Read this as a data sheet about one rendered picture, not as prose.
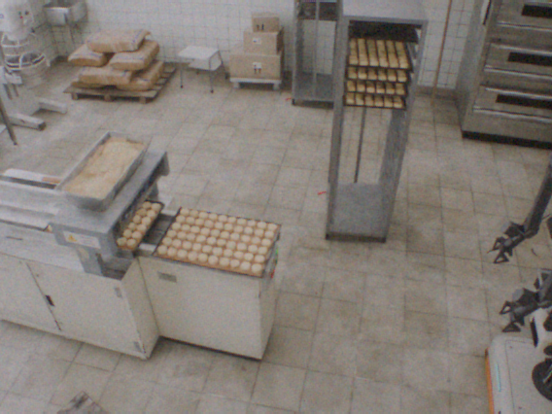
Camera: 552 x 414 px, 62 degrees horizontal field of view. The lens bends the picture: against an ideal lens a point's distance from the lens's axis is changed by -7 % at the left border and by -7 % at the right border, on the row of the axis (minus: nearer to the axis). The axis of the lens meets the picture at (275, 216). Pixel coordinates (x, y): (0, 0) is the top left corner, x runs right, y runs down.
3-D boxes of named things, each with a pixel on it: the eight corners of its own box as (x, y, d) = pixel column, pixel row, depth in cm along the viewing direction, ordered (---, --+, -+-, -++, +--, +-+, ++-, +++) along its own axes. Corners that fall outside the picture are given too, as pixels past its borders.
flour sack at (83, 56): (99, 70, 547) (96, 56, 535) (68, 68, 553) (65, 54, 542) (126, 46, 599) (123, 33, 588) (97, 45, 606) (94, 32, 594)
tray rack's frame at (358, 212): (388, 245, 381) (431, 20, 262) (323, 241, 385) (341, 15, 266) (383, 194, 428) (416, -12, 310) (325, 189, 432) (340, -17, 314)
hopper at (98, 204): (60, 212, 237) (52, 189, 227) (113, 151, 277) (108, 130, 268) (110, 222, 231) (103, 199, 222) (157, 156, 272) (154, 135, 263)
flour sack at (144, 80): (149, 93, 557) (147, 82, 547) (116, 92, 561) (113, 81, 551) (167, 67, 610) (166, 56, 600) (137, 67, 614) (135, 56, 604)
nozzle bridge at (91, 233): (67, 268, 254) (48, 222, 231) (127, 188, 306) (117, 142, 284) (120, 281, 248) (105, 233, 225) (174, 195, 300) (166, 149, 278)
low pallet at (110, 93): (64, 99, 574) (62, 91, 567) (93, 71, 633) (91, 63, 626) (155, 105, 559) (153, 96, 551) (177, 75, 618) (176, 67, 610)
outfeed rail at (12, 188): (-13, 188, 307) (-17, 180, 302) (-10, 185, 309) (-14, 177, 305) (280, 241, 270) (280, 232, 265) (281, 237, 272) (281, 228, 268)
